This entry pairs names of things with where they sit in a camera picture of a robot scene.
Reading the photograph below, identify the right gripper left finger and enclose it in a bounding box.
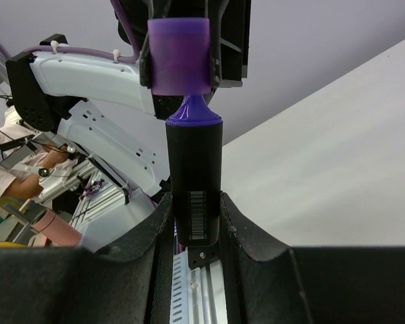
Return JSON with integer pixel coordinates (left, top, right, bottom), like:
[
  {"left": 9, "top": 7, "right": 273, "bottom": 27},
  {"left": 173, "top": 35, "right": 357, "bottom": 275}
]
[{"left": 0, "top": 194, "right": 174, "bottom": 323}]

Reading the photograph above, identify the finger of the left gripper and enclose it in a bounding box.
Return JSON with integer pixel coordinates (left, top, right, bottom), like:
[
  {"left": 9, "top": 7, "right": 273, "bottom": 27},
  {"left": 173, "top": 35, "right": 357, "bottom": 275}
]
[
  {"left": 204, "top": 0, "right": 251, "bottom": 88},
  {"left": 139, "top": 33, "right": 152, "bottom": 88}
]

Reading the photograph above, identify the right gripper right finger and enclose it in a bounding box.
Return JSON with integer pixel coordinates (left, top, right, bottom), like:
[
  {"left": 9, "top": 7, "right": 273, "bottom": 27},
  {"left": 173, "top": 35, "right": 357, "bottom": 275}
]
[{"left": 219, "top": 194, "right": 405, "bottom": 323}]

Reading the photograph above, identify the purple highlighter cap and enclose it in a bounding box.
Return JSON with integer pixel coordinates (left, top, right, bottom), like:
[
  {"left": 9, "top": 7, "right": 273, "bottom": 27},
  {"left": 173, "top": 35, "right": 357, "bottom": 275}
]
[{"left": 148, "top": 18, "right": 211, "bottom": 96}]

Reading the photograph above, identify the purple black highlighter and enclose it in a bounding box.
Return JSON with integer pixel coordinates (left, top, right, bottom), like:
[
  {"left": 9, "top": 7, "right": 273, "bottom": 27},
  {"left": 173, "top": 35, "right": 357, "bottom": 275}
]
[{"left": 165, "top": 95, "right": 223, "bottom": 247}]

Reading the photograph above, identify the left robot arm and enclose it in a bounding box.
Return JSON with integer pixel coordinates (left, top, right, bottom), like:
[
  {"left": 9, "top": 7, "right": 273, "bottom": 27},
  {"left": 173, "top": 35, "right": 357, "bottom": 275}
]
[{"left": 6, "top": 1, "right": 251, "bottom": 251}]

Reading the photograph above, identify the slotted cable duct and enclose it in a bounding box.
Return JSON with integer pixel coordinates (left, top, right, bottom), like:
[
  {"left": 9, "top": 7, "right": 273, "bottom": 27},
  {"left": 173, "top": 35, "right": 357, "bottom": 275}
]
[{"left": 169, "top": 251, "right": 189, "bottom": 324}]

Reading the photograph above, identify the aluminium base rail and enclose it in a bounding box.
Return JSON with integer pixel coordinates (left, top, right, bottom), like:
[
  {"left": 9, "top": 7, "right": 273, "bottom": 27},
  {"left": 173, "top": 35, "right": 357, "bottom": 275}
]
[{"left": 185, "top": 249, "right": 228, "bottom": 324}]

